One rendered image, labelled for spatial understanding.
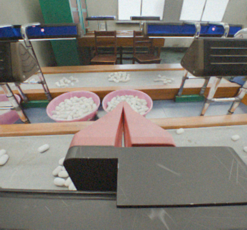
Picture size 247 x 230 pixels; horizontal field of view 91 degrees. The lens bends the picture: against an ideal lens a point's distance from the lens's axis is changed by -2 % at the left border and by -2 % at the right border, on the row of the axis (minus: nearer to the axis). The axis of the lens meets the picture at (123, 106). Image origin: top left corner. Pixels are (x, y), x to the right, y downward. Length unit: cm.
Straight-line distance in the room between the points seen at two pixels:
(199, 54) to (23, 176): 59
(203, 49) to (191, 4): 539
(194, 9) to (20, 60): 563
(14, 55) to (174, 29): 77
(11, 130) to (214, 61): 73
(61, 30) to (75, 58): 232
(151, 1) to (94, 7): 185
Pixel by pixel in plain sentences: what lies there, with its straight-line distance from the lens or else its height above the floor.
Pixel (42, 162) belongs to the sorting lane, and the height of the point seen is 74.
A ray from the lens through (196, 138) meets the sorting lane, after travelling 60.
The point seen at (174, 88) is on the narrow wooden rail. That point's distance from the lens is 88.
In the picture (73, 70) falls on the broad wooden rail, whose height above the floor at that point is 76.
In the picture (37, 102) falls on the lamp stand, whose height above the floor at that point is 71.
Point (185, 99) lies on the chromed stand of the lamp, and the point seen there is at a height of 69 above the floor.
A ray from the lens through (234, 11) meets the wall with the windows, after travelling 649.
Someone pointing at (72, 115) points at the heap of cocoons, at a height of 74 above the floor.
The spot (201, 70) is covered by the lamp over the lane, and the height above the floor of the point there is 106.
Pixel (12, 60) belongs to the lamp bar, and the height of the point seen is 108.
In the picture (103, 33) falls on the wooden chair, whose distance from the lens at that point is 271.
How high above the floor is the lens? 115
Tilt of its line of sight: 37 degrees down
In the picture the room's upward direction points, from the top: straight up
